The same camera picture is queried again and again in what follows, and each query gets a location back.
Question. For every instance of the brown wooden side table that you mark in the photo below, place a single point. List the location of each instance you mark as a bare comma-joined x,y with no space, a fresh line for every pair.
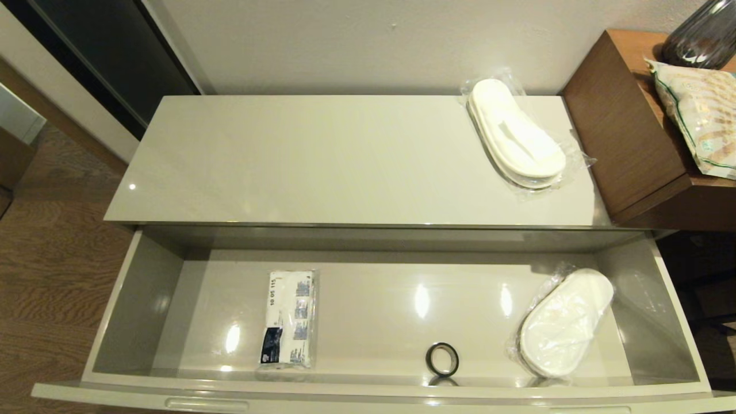
627,126

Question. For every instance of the white tissue packet blue print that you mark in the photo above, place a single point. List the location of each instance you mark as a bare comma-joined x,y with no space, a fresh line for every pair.
287,322

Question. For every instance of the bagged white slippers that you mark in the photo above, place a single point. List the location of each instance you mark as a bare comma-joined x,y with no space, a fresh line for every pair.
517,138
560,328

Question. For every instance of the glossy white cabinet drawer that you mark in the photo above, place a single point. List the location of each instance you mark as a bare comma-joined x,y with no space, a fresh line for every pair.
374,310

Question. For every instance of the dark ribbed glass vase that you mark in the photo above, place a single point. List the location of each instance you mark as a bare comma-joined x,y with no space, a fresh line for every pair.
701,37

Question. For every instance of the white box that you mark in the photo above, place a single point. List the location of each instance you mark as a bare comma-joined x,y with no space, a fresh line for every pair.
17,118

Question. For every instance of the black tape roll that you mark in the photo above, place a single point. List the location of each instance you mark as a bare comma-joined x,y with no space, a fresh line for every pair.
430,357

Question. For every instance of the green-trimmed snack bag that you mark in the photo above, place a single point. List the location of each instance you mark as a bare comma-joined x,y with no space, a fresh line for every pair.
704,115

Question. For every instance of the dark glass sliding door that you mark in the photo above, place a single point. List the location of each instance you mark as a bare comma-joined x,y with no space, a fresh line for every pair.
115,46

